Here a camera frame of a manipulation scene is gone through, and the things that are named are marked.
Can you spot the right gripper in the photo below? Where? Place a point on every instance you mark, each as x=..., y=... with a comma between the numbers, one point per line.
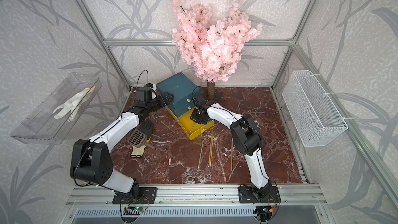
x=192, y=116

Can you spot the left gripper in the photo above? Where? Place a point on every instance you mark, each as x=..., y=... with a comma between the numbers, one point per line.
x=160, y=99

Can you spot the yellow bottom drawer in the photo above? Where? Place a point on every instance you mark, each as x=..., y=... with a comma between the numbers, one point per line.
x=191, y=128

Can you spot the teal yellow drawer box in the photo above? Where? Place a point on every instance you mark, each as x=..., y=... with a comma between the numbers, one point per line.
x=183, y=90

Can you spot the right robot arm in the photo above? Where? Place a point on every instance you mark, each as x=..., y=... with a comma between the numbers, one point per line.
x=246, y=137

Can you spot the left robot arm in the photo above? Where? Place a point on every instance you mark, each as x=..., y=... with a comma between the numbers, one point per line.
x=91, y=161

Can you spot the brown slotted spatula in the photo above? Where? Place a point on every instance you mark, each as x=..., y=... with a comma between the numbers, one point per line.
x=139, y=139

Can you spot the pink blossom artificial tree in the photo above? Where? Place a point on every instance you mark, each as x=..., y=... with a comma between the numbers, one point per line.
x=212, y=47

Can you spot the white glove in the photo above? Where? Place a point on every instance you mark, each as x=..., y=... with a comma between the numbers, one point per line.
x=72, y=106

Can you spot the left circuit board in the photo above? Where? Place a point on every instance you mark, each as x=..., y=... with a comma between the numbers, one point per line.
x=134, y=210

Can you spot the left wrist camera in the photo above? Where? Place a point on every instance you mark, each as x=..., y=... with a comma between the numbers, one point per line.
x=145, y=93

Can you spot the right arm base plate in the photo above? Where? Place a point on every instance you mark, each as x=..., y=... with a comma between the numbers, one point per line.
x=249, y=194

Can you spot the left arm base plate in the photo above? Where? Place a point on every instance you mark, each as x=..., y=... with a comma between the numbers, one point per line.
x=143, y=195

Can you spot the white wire mesh basket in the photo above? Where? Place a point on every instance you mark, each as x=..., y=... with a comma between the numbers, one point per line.
x=316, y=118

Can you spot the aluminium front rail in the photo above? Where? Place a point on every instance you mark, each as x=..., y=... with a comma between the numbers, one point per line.
x=199, y=195

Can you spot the clear acrylic wall tray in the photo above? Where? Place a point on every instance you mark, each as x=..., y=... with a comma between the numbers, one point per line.
x=51, y=122

